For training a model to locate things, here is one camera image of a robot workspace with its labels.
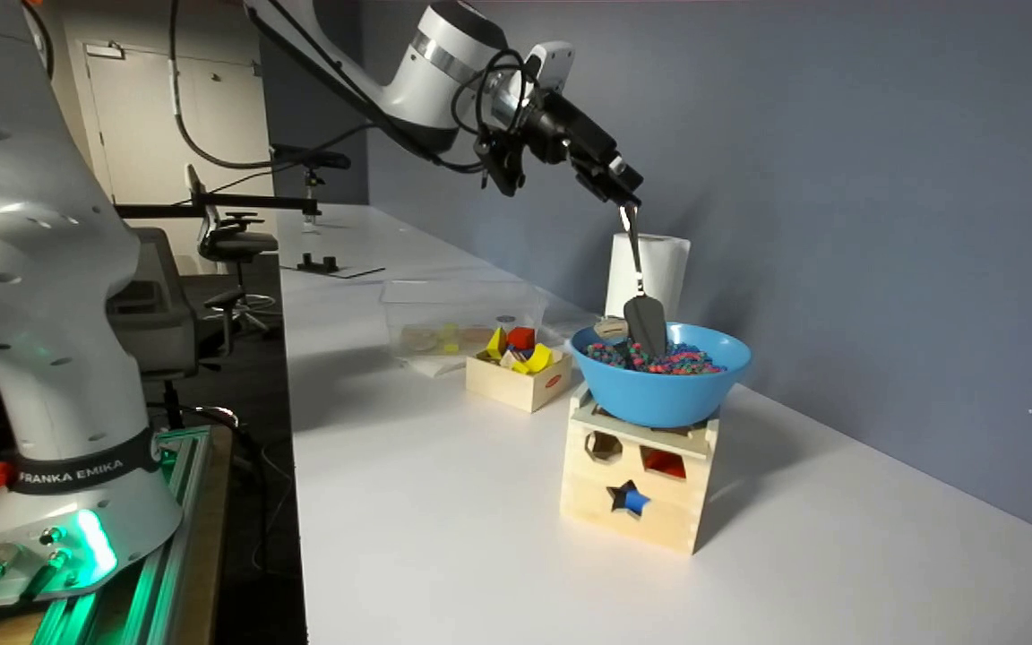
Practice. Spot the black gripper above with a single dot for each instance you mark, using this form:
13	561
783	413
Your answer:
580	136

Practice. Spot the silver cake knife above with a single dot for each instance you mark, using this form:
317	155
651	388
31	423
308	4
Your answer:
645	329

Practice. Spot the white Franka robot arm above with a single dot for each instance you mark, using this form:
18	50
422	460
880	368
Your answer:
50	308

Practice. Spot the small black counter object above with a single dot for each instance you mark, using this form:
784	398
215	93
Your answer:
320	262

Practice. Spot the white paper towel roll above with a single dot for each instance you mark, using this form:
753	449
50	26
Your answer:
659	278

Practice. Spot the colourful beads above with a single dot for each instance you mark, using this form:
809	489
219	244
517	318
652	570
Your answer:
688	361

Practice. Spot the red toy block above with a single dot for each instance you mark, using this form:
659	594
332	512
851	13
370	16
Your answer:
522	339

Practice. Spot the yellow toy block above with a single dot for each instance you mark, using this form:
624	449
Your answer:
537	361

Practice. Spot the blue plastic bowl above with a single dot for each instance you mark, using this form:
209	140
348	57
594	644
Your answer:
659	397

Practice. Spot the clear plastic container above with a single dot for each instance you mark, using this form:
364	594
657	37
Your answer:
457	314

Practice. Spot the wooden shape sorter box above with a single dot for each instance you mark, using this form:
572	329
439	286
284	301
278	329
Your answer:
643	485

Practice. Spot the black office stool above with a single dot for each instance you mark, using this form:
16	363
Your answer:
238	257

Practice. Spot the grey office chair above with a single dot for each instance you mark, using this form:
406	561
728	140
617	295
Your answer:
160	305

